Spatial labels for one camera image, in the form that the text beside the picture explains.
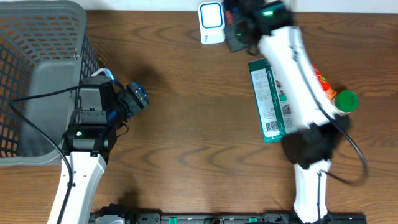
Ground green 3M package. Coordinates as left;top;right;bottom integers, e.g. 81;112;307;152
248;59;296;144

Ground red snack packet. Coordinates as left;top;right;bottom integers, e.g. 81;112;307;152
312;65;336;101

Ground green lid jar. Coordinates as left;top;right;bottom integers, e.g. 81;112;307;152
332;90;359;115

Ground red Nescafe stick sachet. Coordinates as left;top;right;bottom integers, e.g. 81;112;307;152
224;11;233;25

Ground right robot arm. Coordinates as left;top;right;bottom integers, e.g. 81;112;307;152
223;1;349;223

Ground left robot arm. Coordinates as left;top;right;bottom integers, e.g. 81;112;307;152
48;76;149;223

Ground white barcode scanner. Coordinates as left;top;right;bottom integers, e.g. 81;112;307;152
198;1;225;45

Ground grey plastic mesh basket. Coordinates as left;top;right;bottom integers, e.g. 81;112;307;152
1;1;99;166

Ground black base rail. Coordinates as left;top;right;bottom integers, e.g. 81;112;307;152
88;203;368;224

